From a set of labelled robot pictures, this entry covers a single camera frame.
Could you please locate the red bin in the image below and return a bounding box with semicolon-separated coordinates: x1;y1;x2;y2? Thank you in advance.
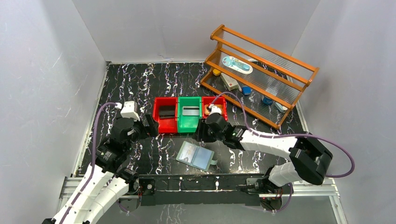
153;97;178;134
201;97;228;121

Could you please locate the green bin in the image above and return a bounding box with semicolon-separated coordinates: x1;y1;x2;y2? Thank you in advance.
177;97;203;133

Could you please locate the green card holder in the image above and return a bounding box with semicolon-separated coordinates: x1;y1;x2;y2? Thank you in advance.
176;141;218;172

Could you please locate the white vip card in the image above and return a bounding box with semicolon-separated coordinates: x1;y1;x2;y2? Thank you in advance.
179;142;197;164
182;106;201;116

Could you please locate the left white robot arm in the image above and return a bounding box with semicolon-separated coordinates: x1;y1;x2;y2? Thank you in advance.
43;113;159;224

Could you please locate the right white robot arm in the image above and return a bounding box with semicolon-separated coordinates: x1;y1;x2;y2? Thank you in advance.
193;113;333;187

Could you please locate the black card in bin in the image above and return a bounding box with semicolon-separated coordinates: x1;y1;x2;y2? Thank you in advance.
158;105;176;119

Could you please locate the orange card in bin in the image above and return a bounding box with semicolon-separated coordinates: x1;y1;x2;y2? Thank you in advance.
204;104;223;116

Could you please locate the white small box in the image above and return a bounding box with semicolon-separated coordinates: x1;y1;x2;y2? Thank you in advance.
220;72;239;91

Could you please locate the blue round item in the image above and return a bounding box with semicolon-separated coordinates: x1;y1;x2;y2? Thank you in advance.
241;86;252;96

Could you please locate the dark blue round container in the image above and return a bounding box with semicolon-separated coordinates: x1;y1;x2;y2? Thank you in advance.
262;95;274;106

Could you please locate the yellow round item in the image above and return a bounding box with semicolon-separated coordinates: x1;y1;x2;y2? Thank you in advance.
212;69;221;76

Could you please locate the orange wooden shelf rack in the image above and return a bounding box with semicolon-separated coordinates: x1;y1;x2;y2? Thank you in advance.
200;24;319;129

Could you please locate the light blue small item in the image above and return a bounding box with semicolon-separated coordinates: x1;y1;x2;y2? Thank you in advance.
274;102;288;112

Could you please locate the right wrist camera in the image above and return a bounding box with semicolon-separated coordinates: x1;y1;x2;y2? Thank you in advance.
207;104;222;115

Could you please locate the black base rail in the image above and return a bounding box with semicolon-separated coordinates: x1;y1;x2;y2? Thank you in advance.
136;175;282;207

